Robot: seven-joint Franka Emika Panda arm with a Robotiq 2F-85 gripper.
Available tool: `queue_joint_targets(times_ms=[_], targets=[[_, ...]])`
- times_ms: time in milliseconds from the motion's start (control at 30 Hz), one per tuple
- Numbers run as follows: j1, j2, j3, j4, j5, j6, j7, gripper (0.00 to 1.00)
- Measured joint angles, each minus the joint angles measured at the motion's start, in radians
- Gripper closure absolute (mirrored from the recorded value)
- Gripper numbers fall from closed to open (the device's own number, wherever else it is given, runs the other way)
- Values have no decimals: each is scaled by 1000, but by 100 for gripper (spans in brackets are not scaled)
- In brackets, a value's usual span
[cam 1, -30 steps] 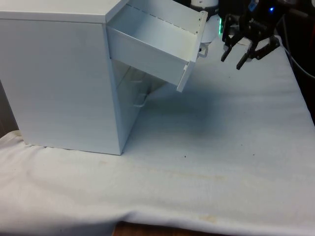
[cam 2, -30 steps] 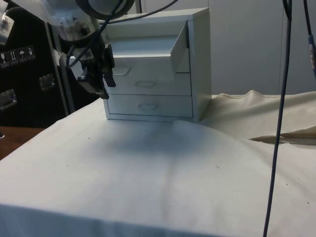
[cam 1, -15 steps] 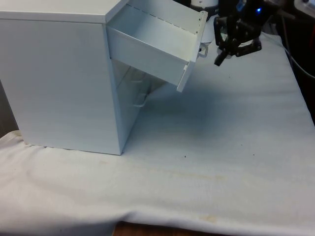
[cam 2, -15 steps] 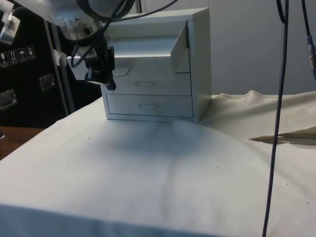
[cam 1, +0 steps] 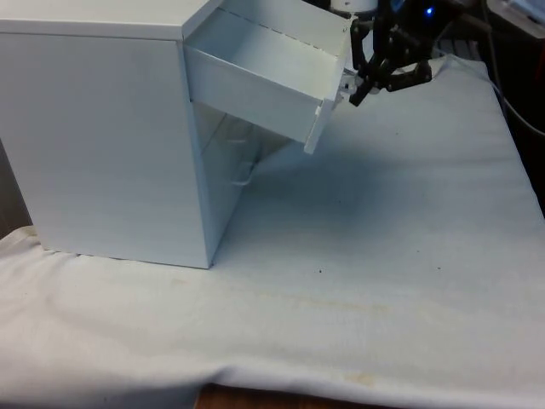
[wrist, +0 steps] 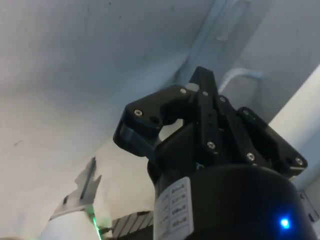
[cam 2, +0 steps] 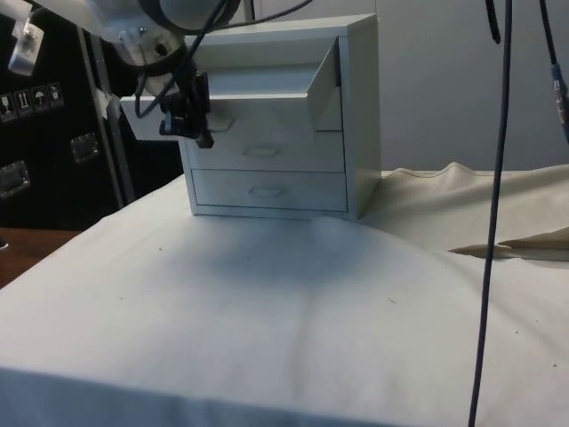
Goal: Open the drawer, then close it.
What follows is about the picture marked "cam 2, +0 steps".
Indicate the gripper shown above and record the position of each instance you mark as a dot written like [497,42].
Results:
[169,58]

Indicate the white drawer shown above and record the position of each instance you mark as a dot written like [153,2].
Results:
[266,111]

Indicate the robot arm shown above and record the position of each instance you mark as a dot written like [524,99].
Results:
[111,13]

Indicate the black cabinet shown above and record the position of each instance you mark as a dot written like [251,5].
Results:
[49,147]

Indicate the white chest of drawers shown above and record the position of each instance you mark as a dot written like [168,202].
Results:
[355,111]

